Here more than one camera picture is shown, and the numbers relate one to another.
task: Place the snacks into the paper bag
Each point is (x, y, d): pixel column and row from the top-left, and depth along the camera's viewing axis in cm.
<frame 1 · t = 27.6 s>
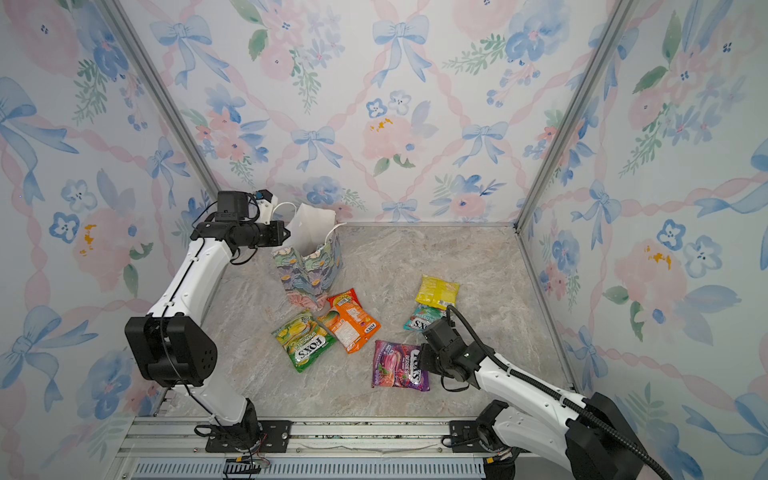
left hand: (289, 229, 85), fingers closed
right hand: (421, 358, 84), fingers open
purple Fox's bag front: (396, 366, 84), point 3 cm above the table
green Fox's candy bag: (303, 339, 90), point 3 cm above the table
orange snack packet: (348, 322, 92), point 4 cm above the table
yellow snack packet: (437, 293, 97), point 5 cm above the table

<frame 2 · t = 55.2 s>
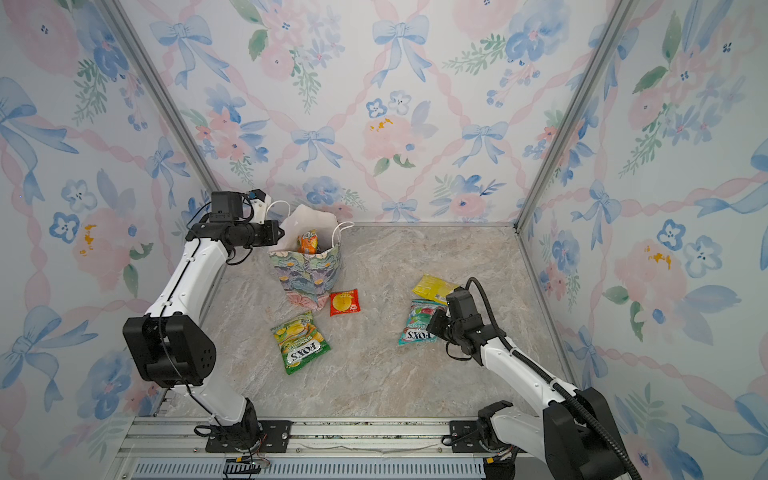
left hand: (282, 228, 85), fingers closed
right hand: (428, 319, 87), fingers closed
orange snack packet: (307, 244, 87), point 22 cm above the table
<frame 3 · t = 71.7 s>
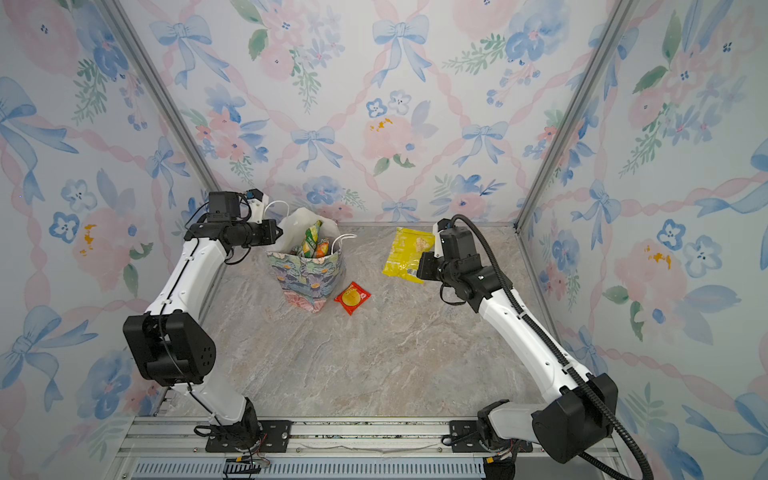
left hand: (281, 227, 85), fingers closed
right hand: (419, 257, 78), fingers closed
green Fox's candy bag: (310, 242, 88), point 22 cm above the table
yellow snack packet: (402, 261, 83), point 23 cm above the table
small red snack packet: (352, 297, 100), point 2 cm above the table
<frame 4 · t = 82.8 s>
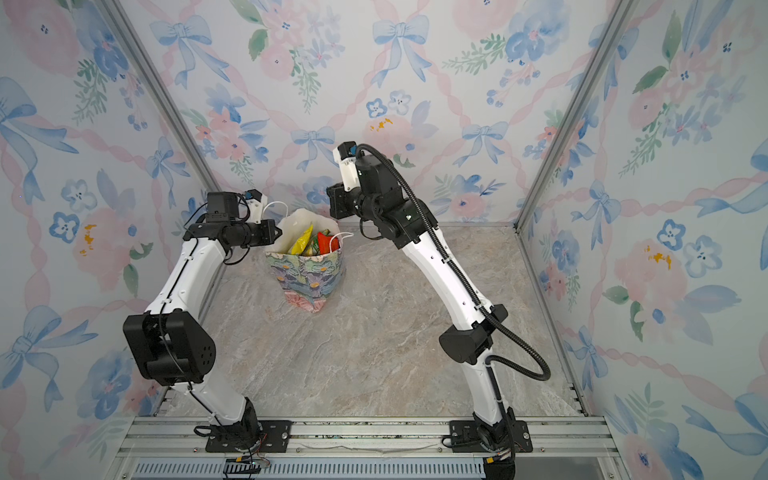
left hand: (280, 227, 86), fingers closed
right hand: (326, 188, 68), fingers closed
yellow snack packet: (302, 241, 86), point 24 cm above the table
small red snack packet: (324, 243, 89), point 21 cm above the table
